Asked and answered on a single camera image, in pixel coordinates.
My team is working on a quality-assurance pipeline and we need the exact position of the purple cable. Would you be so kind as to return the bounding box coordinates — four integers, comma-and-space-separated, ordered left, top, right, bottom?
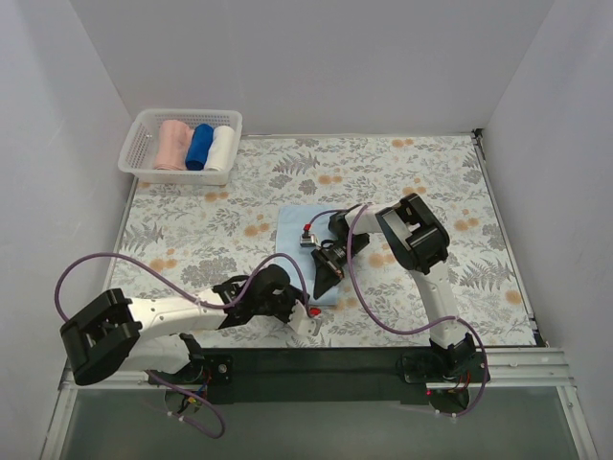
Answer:
55, 252, 321, 440
302, 203, 492, 419

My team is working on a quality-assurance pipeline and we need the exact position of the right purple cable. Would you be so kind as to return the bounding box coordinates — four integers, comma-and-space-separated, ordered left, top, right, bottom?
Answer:
302, 203, 492, 419

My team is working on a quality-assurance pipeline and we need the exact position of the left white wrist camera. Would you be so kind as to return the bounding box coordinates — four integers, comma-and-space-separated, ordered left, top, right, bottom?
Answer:
287, 301, 321, 336

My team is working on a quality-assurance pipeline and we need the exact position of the light blue towel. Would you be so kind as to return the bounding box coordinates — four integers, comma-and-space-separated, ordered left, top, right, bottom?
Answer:
273, 205, 339, 307

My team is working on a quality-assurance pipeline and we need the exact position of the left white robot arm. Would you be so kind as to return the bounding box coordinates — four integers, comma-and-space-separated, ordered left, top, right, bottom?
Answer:
60, 264, 317, 386

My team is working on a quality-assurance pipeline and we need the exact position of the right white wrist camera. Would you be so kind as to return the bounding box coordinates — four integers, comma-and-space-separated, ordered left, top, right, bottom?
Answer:
299, 223, 319, 247

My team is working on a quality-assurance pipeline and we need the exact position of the white plastic basket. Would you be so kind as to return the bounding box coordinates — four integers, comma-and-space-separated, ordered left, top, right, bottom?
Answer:
118, 108, 243, 186

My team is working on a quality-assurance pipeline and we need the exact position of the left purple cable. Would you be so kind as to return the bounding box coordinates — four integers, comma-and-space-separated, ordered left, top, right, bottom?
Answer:
55, 252, 321, 440

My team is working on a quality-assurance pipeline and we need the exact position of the floral table mat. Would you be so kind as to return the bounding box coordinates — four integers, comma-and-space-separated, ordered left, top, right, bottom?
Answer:
109, 136, 535, 348

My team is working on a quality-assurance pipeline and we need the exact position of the white rolled towel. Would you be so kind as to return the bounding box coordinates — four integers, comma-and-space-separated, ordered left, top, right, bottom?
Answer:
204, 126, 235, 172

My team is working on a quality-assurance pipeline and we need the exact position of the blue rolled towel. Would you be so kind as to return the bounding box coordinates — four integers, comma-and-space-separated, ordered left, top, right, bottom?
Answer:
185, 124, 215, 171

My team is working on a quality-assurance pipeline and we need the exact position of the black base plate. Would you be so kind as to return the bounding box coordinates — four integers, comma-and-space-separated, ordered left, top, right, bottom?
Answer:
148, 347, 489, 408

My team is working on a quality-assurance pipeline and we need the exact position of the aluminium rail frame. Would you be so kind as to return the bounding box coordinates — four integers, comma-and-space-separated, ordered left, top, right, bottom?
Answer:
42, 347, 599, 459

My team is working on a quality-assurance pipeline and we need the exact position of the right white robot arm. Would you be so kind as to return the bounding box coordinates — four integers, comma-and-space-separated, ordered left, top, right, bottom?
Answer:
311, 194, 477, 379

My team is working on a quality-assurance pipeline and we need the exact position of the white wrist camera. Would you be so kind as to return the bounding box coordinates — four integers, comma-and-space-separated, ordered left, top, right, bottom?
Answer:
287, 301, 321, 336
299, 223, 319, 247

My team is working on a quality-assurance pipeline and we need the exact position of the pink towel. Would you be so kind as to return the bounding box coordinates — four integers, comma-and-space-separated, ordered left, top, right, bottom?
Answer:
153, 120, 193, 171

